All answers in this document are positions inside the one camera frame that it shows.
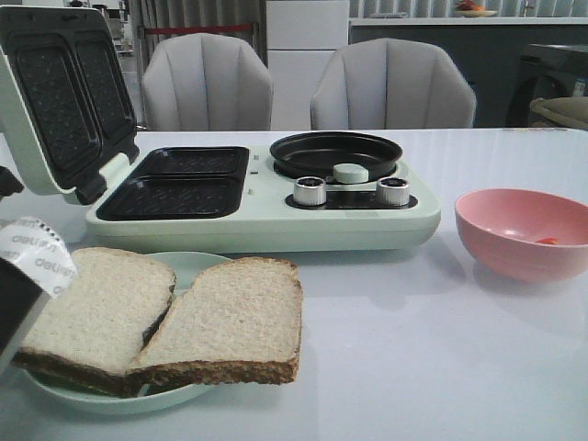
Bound dark washing machine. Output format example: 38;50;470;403
505;44;587;127

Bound grey upholstered chair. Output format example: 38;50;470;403
141;33;274;131
310;38;477;130

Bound olive cushion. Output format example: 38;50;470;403
529;96;588;130

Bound bread slice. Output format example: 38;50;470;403
13;247;176;398
130;257;303;386

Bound left grey upholstered chair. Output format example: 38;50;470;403
141;33;274;131

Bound mint green breakfast maker base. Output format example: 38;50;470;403
86;145;441;254

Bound pink plastic bowl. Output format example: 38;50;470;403
455;188;587;282

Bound right grey upholstered chair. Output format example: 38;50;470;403
310;38;477;130

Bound black round frying pan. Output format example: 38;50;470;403
270;131;402;182

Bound white refrigerator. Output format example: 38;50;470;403
266;1;350;131

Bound fruit plate on counter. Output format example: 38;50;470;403
454;0;497;17

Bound mint green breakfast maker lid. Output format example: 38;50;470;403
1;5;139;205

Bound silver control knob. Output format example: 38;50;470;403
292;176;326;207
376;176;410;207

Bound white delixi tape label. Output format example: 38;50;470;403
1;216;77;299

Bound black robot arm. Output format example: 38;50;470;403
1;215;49;370

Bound orange shrimp piece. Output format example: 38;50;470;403
536;236;559;245

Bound red barrier belt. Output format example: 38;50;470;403
143;22;257;36

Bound dark grey counter cabinet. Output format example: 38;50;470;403
349;17;587;128

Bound mint green round plate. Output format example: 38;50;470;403
24;252;230;415

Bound right silver control knob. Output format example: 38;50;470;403
376;176;410;207

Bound left silver control knob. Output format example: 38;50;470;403
292;176;326;207

